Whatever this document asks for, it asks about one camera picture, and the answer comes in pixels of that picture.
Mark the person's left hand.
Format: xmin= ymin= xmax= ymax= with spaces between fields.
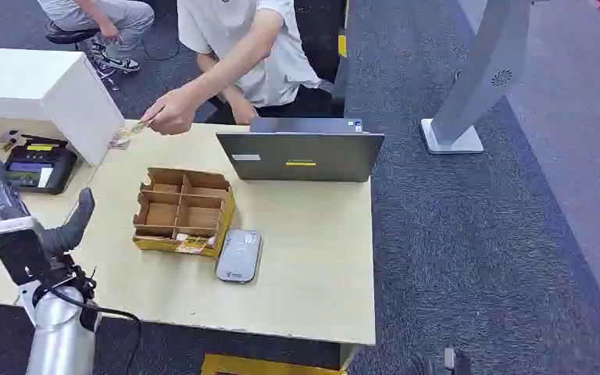
xmin=141 ymin=87 xmax=198 ymax=137

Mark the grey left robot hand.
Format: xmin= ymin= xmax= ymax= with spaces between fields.
xmin=0 ymin=157 xmax=97 ymax=259

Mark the person's right hand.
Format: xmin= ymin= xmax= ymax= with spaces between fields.
xmin=230 ymin=100 xmax=259 ymax=126

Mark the person at desk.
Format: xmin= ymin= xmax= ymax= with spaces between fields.
xmin=141 ymin=0 xmax=344 ymax=137

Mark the black card terminal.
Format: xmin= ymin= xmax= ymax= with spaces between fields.
xmin=3 ymin=135 xmax=79 ymax=196

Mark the grey laptop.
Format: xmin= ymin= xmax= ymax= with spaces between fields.
xmin=215 ymin=117 xmax=386 ymax=184

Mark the wooden compartment box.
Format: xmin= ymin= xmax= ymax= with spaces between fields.
xmin=132 ymin=166 xmax=238 ymax=260

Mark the small dark desk item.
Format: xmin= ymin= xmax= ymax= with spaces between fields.
xmin=0 ymin=129 xmax=22 ymax=153

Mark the person on stool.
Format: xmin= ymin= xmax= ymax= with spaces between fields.
xmin=36 ymin=0 xmax=156 ymax=73

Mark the card with printed face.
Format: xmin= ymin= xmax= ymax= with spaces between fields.
xmin=174 ymin=233 xmax=216 ymax=255

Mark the black stool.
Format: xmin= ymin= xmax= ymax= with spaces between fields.
xmin=45 ymin=20 xmax=100 ymax=52

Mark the white box partition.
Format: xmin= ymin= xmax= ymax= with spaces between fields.
xmin=0 ymin=47 xmax=126 ymax=166

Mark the grey flat card reader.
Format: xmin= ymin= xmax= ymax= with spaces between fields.
xmin=215 ymin=229 xmax=264 ymax=284

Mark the yellow box under desk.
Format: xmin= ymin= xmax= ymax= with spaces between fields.
xmin=200 ymin=354 xmax=348 ymax=375

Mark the grey floor stand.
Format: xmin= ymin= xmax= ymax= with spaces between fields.
xmin=420 ymin=0 xmax=535 ymax=155

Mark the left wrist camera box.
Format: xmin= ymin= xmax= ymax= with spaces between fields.
xmin=0 ymin=216 xmax=59 ymax=288

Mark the black floor cable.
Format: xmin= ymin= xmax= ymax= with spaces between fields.
xmin=141 ymin=28 xmax=183 ymax=63

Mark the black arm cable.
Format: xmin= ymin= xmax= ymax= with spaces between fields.
xmin=41 ymin=263 xmax=143 ymax=375

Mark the black and yellow post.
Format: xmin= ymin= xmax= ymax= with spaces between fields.
xmin=336 ymin=0 xmax=352 ymax=59

